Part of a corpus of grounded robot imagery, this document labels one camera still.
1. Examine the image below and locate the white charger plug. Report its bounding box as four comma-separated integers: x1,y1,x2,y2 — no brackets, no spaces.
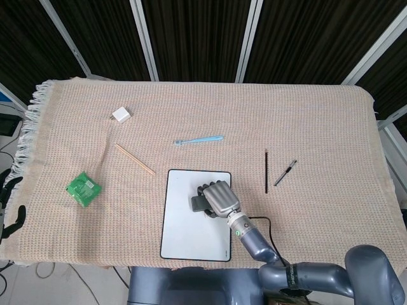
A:
109,107,130,125

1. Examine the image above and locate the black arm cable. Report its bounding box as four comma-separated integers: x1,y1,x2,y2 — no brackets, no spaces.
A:
247,216,291,268

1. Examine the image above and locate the grey and black pen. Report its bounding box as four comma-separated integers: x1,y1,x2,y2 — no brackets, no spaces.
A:
273,159,299,187

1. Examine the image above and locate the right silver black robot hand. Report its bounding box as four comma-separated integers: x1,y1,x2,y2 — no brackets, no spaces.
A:
196,180,242,220

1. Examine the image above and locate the wooden chopstick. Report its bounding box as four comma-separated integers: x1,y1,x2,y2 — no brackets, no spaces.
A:
116,143,157,175
114,144,156,176

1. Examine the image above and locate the black box beside table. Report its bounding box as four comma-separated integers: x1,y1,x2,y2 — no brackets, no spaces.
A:
0,115,22,138

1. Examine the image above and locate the white metal frame post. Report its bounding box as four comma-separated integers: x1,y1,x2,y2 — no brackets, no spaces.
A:
39,0,93,78
129,0,160,82
341,5,407,86
234,0,265,84

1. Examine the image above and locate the light blue toothbrush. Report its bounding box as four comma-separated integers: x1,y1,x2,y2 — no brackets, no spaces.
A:
173,135,224,146

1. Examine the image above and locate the grey-blue robot torso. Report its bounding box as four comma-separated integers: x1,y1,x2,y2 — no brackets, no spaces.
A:
127,266,265,305

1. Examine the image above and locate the grey floor cable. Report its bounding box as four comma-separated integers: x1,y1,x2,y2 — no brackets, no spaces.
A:
34,262,132,289

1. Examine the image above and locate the white metal table frame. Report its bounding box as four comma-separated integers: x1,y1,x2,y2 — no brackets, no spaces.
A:
376,109,407,204

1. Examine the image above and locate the grey rectangular eraser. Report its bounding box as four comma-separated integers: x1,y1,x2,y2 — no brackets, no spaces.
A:
190,194,208,213

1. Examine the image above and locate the white board with black rim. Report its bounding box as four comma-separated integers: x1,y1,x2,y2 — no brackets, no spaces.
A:
160,168,232,262

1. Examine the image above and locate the beige woven fringed tablecloth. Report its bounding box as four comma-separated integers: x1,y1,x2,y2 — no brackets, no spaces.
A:
0,78,398,274

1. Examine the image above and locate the green snack packet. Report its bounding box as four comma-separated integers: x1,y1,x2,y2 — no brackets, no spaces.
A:
66,171,103,209

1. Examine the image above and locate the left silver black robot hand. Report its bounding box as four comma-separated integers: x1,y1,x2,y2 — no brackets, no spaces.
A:
0,171,27,245

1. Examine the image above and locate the black pencil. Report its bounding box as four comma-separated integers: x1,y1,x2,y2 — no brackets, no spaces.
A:
263,148,269,194

